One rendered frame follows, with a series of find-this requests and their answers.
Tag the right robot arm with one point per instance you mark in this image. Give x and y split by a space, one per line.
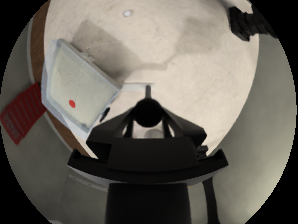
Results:
246 24

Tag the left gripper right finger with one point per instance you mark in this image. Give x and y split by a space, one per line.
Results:
182 128

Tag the grey mug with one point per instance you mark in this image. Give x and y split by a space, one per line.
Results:
153 133

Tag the small grey ball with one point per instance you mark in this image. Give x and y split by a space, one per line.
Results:
127 13

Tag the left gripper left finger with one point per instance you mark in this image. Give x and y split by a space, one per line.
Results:
115 126

